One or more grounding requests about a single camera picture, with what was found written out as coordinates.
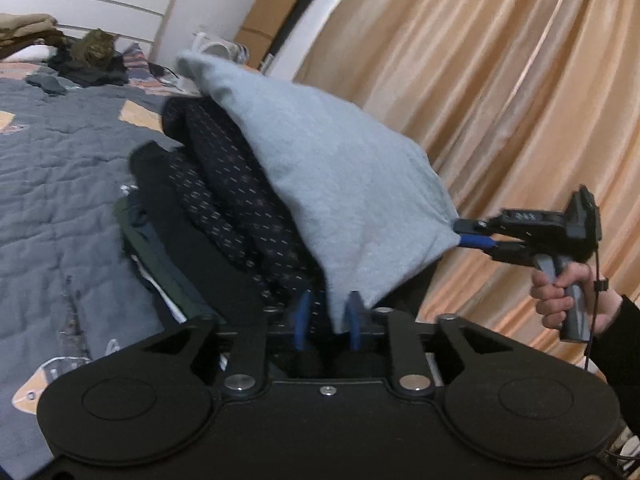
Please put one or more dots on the tall cardboard box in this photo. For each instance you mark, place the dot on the tall cardboard box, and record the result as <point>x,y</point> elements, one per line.
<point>280,5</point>

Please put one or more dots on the white rolled garment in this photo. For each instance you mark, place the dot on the white rolled garment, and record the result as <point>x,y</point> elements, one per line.
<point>35,52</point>

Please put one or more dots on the beige curtain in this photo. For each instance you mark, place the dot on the beige curtain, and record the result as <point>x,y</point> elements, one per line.
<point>475,60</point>

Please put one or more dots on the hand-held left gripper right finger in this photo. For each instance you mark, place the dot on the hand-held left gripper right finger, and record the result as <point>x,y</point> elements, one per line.
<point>355,320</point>

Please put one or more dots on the striped pillow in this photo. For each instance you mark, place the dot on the striped pillow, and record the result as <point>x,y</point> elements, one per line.
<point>140,60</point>

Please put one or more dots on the grey t-shirt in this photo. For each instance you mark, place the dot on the grey t-shirt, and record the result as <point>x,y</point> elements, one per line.
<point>325,170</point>

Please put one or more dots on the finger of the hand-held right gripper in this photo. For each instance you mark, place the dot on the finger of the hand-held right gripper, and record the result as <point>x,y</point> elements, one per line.
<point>472,225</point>
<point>477,241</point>

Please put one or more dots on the grey printed quilt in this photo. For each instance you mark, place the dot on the grey printed quilt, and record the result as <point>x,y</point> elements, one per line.
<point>60,185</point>

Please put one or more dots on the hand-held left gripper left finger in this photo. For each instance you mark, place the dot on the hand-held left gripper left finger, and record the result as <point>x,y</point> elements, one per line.
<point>302,320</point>

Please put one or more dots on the person's right forearm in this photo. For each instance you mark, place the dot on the person's right forearm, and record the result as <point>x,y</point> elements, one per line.
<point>620,360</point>

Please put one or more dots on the person's right hand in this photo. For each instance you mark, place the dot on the person's right hand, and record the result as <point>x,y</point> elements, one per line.
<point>550,295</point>

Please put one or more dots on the tabby cat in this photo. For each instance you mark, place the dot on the tabby cat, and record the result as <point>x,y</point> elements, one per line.
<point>97,47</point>

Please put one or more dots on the khaki folded clothes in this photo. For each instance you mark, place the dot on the khaki folded clothes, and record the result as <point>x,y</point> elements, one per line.
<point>25,27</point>

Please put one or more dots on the white bed headboard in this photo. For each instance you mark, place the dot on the white bed headboard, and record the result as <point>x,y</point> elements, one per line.
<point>100,15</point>

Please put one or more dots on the white box fan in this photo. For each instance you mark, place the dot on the white box fan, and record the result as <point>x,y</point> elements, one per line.
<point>220,50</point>

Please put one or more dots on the stack of folded dark clothes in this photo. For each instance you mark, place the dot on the stack of folded dark clothes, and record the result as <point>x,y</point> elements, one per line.
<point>225,185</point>

